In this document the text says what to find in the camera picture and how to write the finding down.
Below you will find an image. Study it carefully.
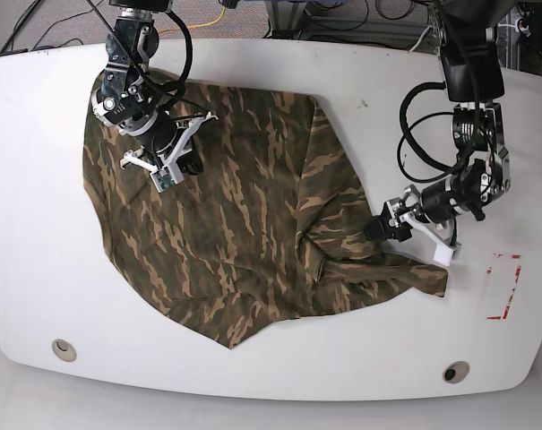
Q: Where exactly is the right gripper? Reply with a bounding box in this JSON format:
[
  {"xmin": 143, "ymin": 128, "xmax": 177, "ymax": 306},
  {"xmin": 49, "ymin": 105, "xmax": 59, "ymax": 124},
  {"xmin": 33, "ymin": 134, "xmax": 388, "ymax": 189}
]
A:
[{"xmin": 119, "ymin": 110, "xmax": 218, "ymax": 176}]

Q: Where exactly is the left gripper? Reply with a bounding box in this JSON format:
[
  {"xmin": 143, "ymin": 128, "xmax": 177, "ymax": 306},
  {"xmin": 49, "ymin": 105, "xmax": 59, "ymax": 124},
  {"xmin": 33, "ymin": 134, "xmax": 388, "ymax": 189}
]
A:
[{"xmin": 364, "ymin": 185, "xmax": 458, "ymax": 245}]

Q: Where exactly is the camouflage t-shirt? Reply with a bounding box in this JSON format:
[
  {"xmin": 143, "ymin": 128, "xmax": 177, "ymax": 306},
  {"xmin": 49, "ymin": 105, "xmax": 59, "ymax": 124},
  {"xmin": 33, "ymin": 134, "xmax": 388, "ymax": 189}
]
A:
[{"xmin": 82, "ymin": 82, "xmax": 448, "ymax": 348}]

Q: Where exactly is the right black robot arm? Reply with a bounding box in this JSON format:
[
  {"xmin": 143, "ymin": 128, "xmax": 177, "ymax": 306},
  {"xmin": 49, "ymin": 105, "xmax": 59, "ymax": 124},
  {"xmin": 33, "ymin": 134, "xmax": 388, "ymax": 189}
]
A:
[{"xmin": 91, "ymin": 1, "xmax": 215, "ymax": 189}]

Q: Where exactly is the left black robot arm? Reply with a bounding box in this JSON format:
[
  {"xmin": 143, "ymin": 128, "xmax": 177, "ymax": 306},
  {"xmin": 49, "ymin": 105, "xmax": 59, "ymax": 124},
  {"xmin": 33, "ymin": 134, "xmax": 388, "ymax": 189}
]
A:
[{"xmin": 365, "ymin": 1, "xmax": 512, "ymax": 242}]

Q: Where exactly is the red tape rectangle marking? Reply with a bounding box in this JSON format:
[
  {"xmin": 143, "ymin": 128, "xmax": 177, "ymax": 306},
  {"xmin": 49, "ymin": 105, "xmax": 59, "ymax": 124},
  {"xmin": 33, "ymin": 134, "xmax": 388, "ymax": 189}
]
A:
[{"xmin": 480, "ymin": 254, "xmax": 522, "ymax": 321}]

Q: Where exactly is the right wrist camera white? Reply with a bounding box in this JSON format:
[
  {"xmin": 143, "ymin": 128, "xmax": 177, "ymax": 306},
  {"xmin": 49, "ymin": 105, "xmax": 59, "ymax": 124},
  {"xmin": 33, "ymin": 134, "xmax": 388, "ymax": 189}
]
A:
[{"xmin": 150, "ymin": 166, "xmax": 184, "ymax": 193}]

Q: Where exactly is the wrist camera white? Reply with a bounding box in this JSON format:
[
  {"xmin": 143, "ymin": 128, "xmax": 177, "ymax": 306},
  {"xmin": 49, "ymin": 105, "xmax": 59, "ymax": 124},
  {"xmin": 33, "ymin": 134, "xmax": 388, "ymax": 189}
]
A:
[
  {"xmin": 150, "ymin": 166, "xmax": 184, "ymax": 193},
  {"xmin": 433, "ymin": 243, "xmax": 460, "ymax": 267}
]

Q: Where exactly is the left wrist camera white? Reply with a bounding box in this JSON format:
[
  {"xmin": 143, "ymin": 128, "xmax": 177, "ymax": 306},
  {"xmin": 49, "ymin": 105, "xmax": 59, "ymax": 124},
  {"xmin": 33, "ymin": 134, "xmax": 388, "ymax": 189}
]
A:
[{"xmin": 433, "ymin": 243, "xmax": 460, "ymax": 267}]

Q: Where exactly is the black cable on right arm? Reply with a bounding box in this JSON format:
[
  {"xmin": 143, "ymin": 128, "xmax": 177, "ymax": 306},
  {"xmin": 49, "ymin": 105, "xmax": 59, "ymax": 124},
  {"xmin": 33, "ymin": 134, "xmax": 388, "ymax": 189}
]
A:
[{"xmin": 84, "ymin": 0, "xmax": 209, "ymax": 117}]

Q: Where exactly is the yellow cable on floor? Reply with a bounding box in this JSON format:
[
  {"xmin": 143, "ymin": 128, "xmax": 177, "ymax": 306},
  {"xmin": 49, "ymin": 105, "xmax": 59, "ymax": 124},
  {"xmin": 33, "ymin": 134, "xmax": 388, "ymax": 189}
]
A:
[{"xmin": 158, "ymin": 2, "xmax": 229, "ymax": 37}]

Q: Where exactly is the right table cable grommet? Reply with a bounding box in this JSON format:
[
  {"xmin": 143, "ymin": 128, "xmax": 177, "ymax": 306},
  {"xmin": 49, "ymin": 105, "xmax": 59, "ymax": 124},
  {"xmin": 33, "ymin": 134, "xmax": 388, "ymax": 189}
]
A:
[{"xmin": 443, "ymin": 361, "xmax": 470, "ymax": 384}]

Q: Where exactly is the table cable grommet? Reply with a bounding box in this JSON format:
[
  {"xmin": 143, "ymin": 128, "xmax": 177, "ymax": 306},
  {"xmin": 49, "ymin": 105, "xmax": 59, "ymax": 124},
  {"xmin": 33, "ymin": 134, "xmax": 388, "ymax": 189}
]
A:
[
  {"xmin": 52, "ymin": 340, "xmax": 77, "ymax": 363},
  {"xmin": 443, "ymin": 361, "xmax": 470, "ymax": 384}
]

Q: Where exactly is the white cable on floor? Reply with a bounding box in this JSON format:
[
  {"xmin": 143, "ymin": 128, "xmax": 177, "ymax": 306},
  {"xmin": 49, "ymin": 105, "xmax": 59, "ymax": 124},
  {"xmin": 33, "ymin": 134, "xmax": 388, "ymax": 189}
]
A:
[{"xmin": 408, "ymin": 21, "xmax": 437, "ymax": 53}]

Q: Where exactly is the left table cable grommet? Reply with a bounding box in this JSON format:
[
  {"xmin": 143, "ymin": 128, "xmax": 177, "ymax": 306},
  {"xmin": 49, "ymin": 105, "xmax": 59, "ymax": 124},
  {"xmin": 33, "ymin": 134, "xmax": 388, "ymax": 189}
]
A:
[{"xmin": 52, "ymin": 340, "xmax": 77, "ymax": 363}]

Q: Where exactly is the aluminium frame rail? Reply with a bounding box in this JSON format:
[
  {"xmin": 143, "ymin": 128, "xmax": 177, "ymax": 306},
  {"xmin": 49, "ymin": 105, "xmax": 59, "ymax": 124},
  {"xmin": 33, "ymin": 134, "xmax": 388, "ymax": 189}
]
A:
[{"xmin": 497, "ymin": 5, "xmax": 521, "ymax": 71}]

